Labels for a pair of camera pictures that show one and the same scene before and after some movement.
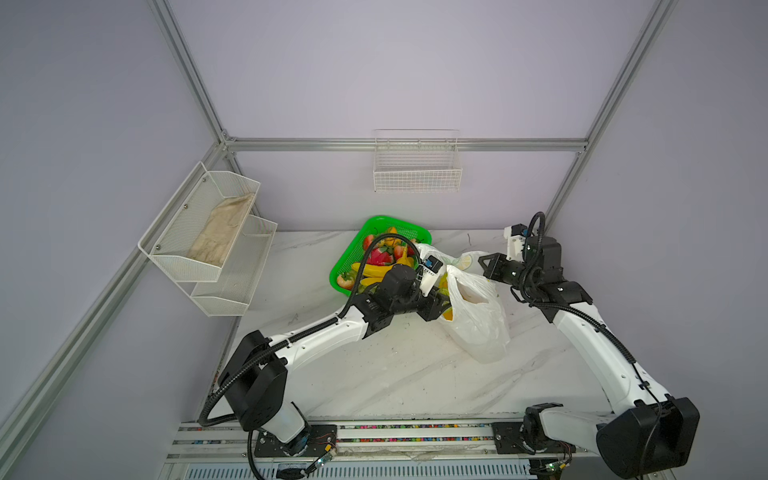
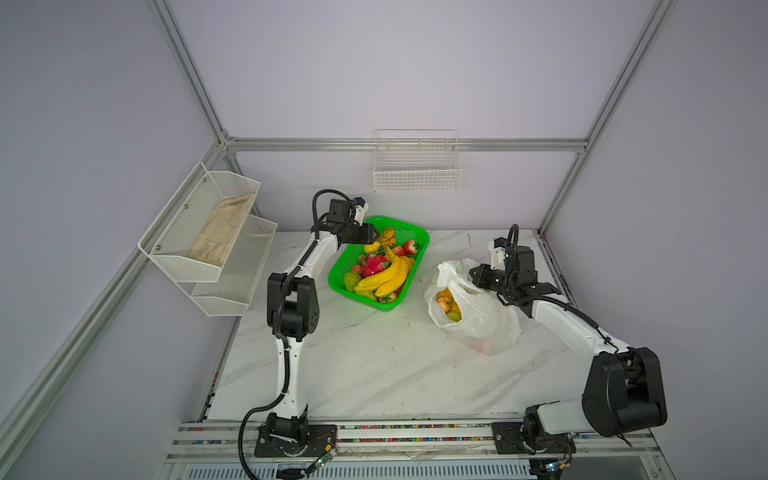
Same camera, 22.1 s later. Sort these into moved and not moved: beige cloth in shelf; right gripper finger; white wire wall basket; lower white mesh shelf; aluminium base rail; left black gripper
Moved: right gripper finger; left black gripper
Not moved: lower white mesh shelf; white wire wall basket; beige cloth in shelf; aluminium base rail
